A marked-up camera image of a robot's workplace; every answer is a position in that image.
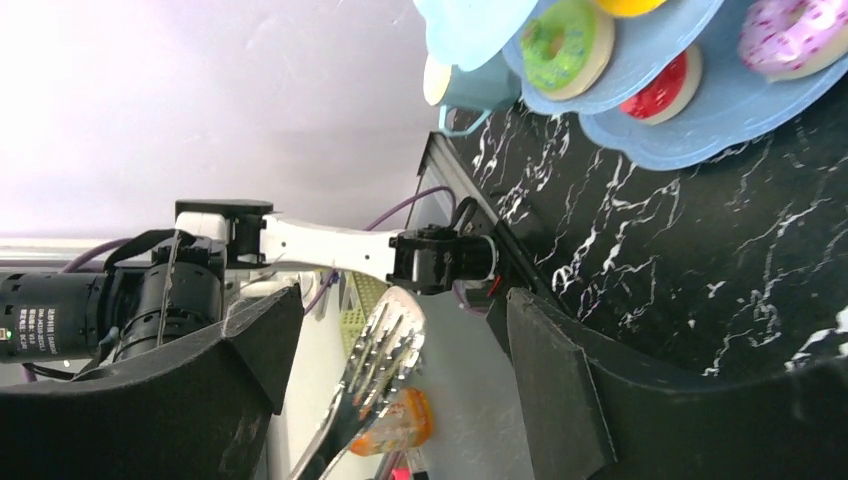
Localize red glazed donut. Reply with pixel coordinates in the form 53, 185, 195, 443
618, 45, 703, 125

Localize orange cookie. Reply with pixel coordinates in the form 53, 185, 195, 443
349, 388, 434, 457

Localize silver metal tongs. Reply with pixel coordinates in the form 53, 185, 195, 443
288, 286, 426, 479

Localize yellow cake slice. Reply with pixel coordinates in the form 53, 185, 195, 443
594, 0, 666, 18

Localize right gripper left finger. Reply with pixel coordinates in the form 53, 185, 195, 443
1, 285, 303, 479

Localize green glazed donut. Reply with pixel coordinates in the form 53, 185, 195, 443
520, 1, 616, 101

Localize blue three-tier cake stand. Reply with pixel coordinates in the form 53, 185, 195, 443
415, 1, 847, 171

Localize light blue cup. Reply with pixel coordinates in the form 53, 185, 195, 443
422, 54, 521, 137

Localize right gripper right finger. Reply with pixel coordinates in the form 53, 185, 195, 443
506, 288, 847, 479

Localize purple glazed donut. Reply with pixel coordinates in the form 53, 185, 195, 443
737, 0, 847, 82

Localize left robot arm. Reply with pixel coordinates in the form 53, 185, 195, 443
1, 198, 499, 380

